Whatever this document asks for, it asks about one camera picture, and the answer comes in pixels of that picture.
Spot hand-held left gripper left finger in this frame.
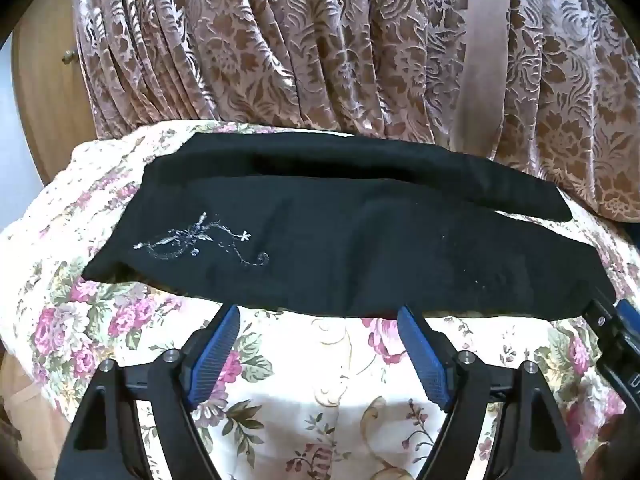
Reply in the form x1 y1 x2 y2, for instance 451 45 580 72
54 304 243 480

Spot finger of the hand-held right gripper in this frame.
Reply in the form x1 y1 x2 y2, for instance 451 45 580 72
582 298 640 356

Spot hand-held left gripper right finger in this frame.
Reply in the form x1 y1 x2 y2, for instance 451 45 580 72
396 305 586 480

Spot black embroidered pants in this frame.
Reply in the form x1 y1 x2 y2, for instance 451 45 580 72
81 131 603 320

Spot person's right hand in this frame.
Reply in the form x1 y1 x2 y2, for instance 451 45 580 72
585 410 640 480

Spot floral printed blanket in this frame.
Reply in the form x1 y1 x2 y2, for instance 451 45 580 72
0 121 640 480

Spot wooden cabinet door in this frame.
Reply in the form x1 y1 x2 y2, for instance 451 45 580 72
10 25 98 181

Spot brown floral curtain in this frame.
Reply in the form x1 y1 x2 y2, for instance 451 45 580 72
72 0 640 223

